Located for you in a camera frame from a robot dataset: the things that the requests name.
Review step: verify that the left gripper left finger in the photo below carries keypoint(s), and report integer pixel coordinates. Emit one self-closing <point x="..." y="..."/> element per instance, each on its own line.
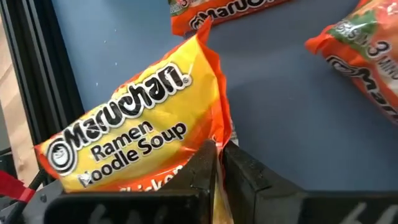
<point x="186" y="199"/>

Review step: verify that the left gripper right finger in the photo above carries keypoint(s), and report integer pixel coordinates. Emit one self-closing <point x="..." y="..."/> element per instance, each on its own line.
<point x="264" y="202"/>

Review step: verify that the orange Maruchan chicken ramen pack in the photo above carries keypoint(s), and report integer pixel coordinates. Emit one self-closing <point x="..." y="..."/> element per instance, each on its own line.
<point x="140" y="124"/>
<point x="217" y="15"/>
<point x="367" y="46"/>

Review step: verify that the black aluminium table frame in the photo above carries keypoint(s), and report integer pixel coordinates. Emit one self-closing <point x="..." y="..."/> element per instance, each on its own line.
<point x="43" y="77"/>

